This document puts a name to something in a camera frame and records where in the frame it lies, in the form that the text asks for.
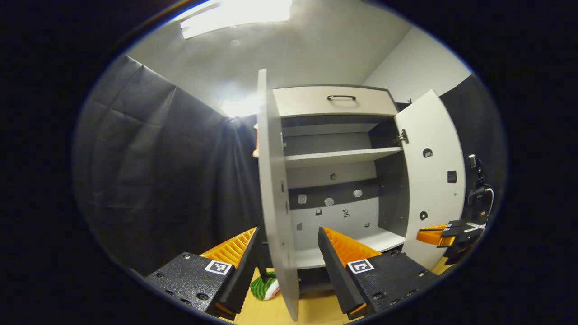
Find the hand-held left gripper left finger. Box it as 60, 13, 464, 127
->
144, 227, 260, 321

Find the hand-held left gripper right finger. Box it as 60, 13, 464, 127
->
317, 227, 438, 320

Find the headphone sticker white cabinet door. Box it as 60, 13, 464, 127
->
394, 89, 466, 271

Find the white double-door shoe cabinet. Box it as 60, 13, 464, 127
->
271, 84, 411, 294

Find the camera sticker white cabinet door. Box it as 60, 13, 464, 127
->
256, 69, 301, 322

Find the white cabinet shelf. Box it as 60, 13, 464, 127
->
284, 147, 404, 169

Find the white cabinet drawer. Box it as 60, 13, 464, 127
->
272, 86, 399, 119

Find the green striped pink toy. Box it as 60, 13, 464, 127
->
250, 272, 280, 302

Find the ceiling light panel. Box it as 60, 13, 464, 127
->
180, 0, 293, 40

